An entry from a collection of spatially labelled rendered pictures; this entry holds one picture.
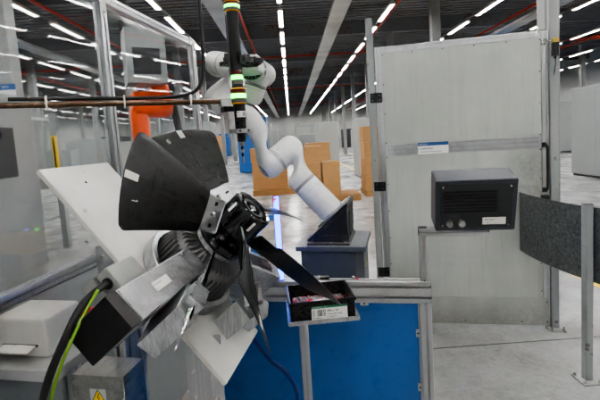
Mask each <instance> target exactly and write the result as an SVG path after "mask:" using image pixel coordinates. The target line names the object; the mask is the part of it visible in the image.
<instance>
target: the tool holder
mask: <svg viewBox="0 0 600 400"><path fill-rule="evenodd" d="M220 100H221V103H220V104H219V107H221V113H226V124H227V129H228V130H229V134H237V133H253V132H254V129H236V128H235V116H234V111H235V110H234V106H232V103H231V98H221V99H220Z"/></svg>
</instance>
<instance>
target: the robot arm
mask: <svg viewBox="0 0 600 400"><path fill-rule="evenodd" d="M239 62H240V63H242V71H243V81H244V88H245V89H246V103H247V104H250V105H254V106H256V105H259V104H260V103H261V102H262V100H263V97H264V93H265V90H266V88H267V87H268V86H269V85H271V84H272V83H273V82H274V80H275V78H276V72H275V70H274V68H273V67H272V66H271V65H270V64H268V63H267V62H266V61H264V60H263V58H261V57H260V56H259V55H257V54H245V53H243V52H242V51H239ZM205 68H206V70H207V71H208V72H209V73H210V74H211V75H212V76H214V77H217V78H222V79H220V80H219V81H218V82H216V83H215V84H214V85H212V86H211V87H210V88H209V89H208V90H207V91H206V93H205V96H204V99H221V98H231V97H230V90H231V89H232V85H231V79H230V78H229V58H228V53H224V52H220V51H211V52H209V53H208V54H206V56H205ZM207 106H208V108H210V109H211V110H212V111H214V112H215V113H220V114H224V115H226V113H225V112H221V107H219V105H218V104H207ZM246 128H247V129H254V132H253V133H246V134H247V135H248V136H249V137H250V139H251V141H252V143H253V145H254V151H255V156H256V161H257V164H258V167H259V170H260V172H261V173H262V174H263V176H265V177H267V178H270V179H272V178H275V177H277V176H279V175H280V173H281V172H283V171H284V170H285V169H286V168H287V167H288V166H289V165H290V164H293V165H294V170H293V172H292V174H291V176H290V179H289V182H288V184H289V186H290V187H291V188H292V189H293V190H294V191H295V192H296V193H297V194H298V195H299V196H300V197H301V198H302V199H303V200H304V201H305V203H306V204H307V205H308V206H309V207H310V208H311V209H312V210H313V211H314V212H315V213H316V214H317V215H318V216H319V217H320V218H321V219H322V221H321V223H320V224H319V225H318V227H320V226H322V225H323V224H324V223H325V222H326V221H327V220H328V219H329V218H330V217H331V216H332V215H333V214H334V213H336V212H337V211H338V210H339V209H340V208H341V207H342V206H343V203H345V202H346V201H347V200H348V198H346V199H345V200H344V201H339V200H338V199H337V198H336V197H335V196H334V195H333V194H332V193H331V192H330V191H329V190H328V189H327V188H326V187H325V186H324V185H323V184H322V183H321V182H320V181H319V180H318V179H317V177H316V176H315V175H314V174H313V173H312V172H311V171H310V170H309V169H308V167H307V166H306V164H305V161H304V149H303V146H302V143H301V142H300V140H299V139H298V138H297V137H293V136H286V137H284V138H282V139H281V140H280V141H279V142H278V143H276V144H275V145H274V146H273V147H272V148H270V149H269V150H268V149H267V146H266V142H267V137H268V128H267V125H266V123H265V121H264V120H263V118H262V116H261V115H260V114H259V113H258V112H257V111H256V110H255V109H254V108H253V107H252V106H249V105H246Z"/></svg>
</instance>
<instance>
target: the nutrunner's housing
mask: <svg viewBox="0 0 600 400"><path fill-rule="evenodd" d="M233 106H234V110H235V111H234V116H235V128H236V129H246V104H233ZM237 141H238V142H246V133H237Z"/></svg>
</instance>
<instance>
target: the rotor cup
mask: <svg viewBox="0 0 600 400"><path fill-rule="evenodd" d="M235 202H237V204H236V205H235V206H234V207H233V208H232V209H231V210H230V211H229V208H230V207H231V206H232V205H233V204H234V203H235ZM250 205H252V206H254V208H255V210H256V211H253V210H252V209H251V207H250ZM254 223H255V224H256V225H254V226H253V227H252V228H251V229H250V230H249V231H246V230H247V229H248V228H249V227H250V226H251V225H252V224H254ZM269 223H270V220H269V216H268V214H267V212H266V211H265V210H264V208H263V207H262V205H261V204H260V203H259V202H258V201H257V200H256V199H255V198H253V197H252V196H250V195H249V194H247V193H246V192H242V191H239V192H237V193H236V194H235V195H234V196H233V197H231V198H230V200H229V201H228V202H227V203H226V204H225V207H224V210H223V214H222V216H221V221H220V224H219V227H218V229H217V232H216V233H215V235H214V234H211V233H208V232H205V231H203V233H204V236H205V238H206V239H207V241H208V242H209V243H210V244H211V246H212V247H213V248H214V249H215V250H217V251H218V252H219V253H220V254H222V255H224V256H226V257H228V258H230V259H238V251H235V248H234V245H237V244H238V225H240V227H242V228H243V231H244V235H245V237H246V242H247V243H248V242H250V241H252V240H253V239H254V238H255V237H256V236H257V235H258V234H259V233H260V232H261V231H262V230H263V229H265V228H266V227H267V226H268V224H269Z"/></svg>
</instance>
